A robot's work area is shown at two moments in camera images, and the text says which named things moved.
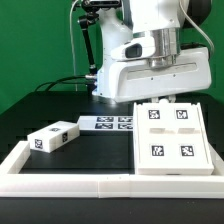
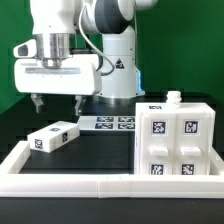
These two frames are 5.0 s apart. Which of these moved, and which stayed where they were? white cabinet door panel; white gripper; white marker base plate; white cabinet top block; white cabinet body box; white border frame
Moved: white cabinet body box; white cabinet door panel; white gripper
Stayed: white cabinet top block; white border frame; white marker base plate
